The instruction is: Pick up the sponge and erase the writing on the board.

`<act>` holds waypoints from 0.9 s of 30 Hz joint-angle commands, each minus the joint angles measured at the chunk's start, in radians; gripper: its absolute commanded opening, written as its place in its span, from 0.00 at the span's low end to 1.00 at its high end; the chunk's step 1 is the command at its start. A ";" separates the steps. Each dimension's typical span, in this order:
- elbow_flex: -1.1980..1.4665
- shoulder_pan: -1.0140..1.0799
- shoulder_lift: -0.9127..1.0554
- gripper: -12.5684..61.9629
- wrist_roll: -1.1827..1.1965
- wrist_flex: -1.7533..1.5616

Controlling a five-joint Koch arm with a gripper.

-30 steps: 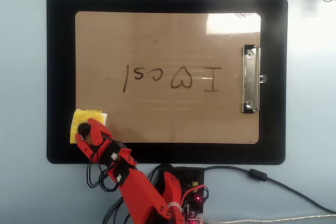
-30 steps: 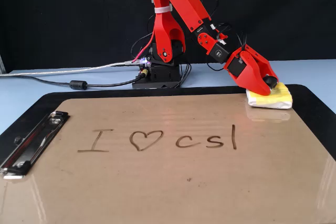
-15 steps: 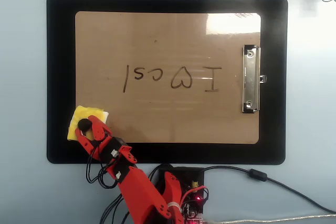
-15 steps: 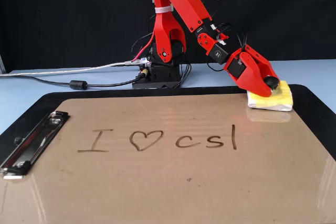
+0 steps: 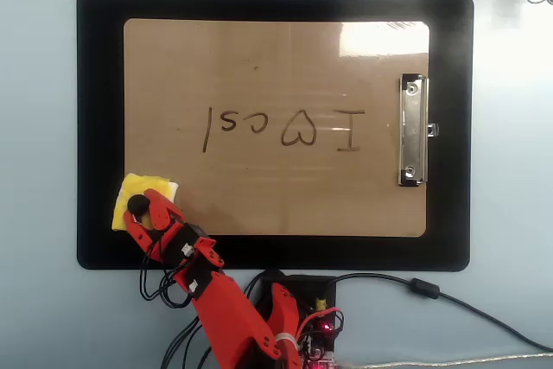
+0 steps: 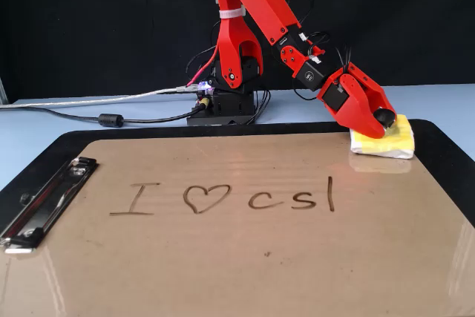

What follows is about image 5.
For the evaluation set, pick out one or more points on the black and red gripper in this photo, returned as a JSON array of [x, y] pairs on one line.
[[177, 246]]

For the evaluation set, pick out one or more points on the yellow sponge with black knob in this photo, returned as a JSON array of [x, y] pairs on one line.
[[144, 182]]

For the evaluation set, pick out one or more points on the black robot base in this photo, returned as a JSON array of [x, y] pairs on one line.
[[302, 291]]

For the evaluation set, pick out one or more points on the red robot arm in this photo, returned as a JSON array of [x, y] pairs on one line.
[[233, 313]]

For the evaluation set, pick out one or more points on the controller circuit board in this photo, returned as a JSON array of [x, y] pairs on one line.
[[322, 358]]

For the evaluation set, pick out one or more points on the brown clipboard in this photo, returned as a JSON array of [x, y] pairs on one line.
[[259, 192]]

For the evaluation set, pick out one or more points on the black mat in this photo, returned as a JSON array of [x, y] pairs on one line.
[[103, 84]]

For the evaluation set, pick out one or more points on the white tie band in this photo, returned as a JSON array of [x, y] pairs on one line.
[[285, 338]]

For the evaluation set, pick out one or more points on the yellow power jack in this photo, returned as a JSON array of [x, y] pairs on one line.
[[322, 304]]

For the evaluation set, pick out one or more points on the metal clipboard clip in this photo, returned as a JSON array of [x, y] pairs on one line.
[[412, 127]]

